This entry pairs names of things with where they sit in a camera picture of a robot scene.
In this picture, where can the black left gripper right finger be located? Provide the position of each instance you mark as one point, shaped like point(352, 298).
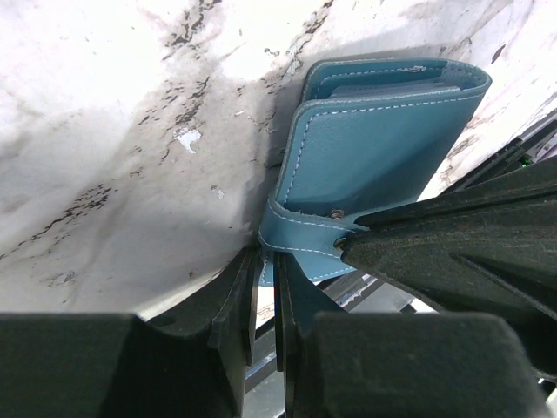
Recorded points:
point(341, 364)

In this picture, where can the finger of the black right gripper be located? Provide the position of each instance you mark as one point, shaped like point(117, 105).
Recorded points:
point(521, 187)
point(504, 265)

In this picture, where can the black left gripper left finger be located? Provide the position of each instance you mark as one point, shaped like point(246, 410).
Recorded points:
point(187, 362)

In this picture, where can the blue leather card holder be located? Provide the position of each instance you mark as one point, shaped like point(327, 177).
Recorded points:
point(367, 136)

